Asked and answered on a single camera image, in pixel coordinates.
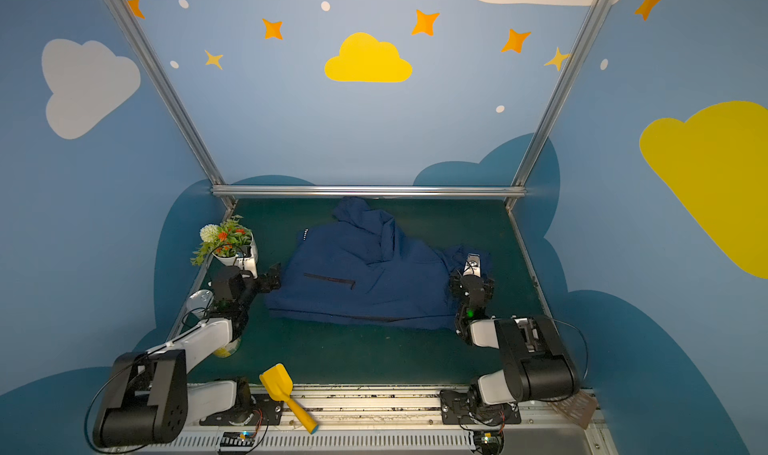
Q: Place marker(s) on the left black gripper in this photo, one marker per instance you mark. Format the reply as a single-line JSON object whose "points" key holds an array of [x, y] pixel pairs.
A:
{"points": [[261, 279]]}

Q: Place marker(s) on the yellow toy shovel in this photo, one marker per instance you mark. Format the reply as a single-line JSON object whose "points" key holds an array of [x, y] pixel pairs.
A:
{"points": [[279, 387]]}

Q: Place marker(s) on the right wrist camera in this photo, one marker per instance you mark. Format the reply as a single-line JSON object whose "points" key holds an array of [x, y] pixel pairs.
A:
{"points": [[472, 265]]}

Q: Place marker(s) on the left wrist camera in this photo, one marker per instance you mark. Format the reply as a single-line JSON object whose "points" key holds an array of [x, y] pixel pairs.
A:
{"points": [[247, 260]]}

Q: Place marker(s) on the aluminium frame left post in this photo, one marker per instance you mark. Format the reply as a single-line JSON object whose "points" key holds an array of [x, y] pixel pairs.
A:
{"points": [[137, 39]]}

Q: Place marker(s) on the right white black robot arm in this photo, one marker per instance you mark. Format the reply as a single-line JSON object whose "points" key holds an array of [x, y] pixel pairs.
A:
{"points": [[535, 365]]}

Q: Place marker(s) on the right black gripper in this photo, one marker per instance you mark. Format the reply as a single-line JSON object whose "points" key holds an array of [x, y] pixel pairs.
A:
{"points": [[471, 281]]}

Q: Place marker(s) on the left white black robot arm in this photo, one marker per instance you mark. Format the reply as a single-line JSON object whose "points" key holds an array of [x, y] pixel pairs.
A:
{"points": [[147, 399]]}

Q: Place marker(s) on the left circuit board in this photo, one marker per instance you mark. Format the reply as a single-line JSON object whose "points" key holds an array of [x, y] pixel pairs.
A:
{"points": [[236, 442]]}

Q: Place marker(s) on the brown slotted spatula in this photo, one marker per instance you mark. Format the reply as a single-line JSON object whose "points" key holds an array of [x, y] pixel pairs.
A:
{"points": [[579, 409]]}

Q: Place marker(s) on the navy blue zip jacket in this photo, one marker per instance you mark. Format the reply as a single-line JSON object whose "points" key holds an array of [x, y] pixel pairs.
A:
{"points": [[362, 269]]}

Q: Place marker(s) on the circuit board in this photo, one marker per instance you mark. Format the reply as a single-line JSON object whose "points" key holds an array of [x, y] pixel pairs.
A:
{"points": [[487, 442], [236, 442]]}

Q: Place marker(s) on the yellow green lidded jar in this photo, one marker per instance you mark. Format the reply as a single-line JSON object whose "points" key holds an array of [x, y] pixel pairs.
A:
{"points": [[228, 349]]}

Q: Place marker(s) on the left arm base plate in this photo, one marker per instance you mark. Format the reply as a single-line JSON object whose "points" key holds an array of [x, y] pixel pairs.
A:
{"points": [[258, 409]]}

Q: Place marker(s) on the right circuit board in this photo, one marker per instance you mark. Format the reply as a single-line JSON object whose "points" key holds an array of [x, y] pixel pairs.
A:
{"points": [[487, 442]]}

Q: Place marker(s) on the front aluminium rail base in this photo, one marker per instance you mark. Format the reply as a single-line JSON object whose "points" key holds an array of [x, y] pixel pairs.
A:
{"points": [[389, 419]]}

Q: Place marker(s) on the silver tin can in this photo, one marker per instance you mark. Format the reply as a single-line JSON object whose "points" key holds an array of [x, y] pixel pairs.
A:
{"points": [[199, 302]]}

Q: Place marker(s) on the potted flower plant white pot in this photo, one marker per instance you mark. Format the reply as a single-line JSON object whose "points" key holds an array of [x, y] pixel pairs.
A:
{"points": [[230, 242]]}

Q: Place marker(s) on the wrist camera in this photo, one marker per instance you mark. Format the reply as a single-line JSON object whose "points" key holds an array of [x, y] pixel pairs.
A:
{"points": [[247, 260], [472, 265]]}

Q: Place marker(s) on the aluminium frame post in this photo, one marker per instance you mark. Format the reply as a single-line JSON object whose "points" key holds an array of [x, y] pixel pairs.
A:
{"points": [[583, 43], [137, 39]]}

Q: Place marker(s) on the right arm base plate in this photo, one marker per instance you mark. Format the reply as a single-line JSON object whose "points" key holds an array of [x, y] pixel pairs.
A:
{"points": [[467, 408]]}

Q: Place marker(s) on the aluminium frame back bar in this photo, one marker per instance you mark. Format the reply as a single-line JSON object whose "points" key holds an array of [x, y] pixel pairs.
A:
{"points": [[422, 192]]}

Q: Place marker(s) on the aluminium frame right post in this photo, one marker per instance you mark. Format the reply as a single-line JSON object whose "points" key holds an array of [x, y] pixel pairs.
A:
{"points": [[583, 43]]}

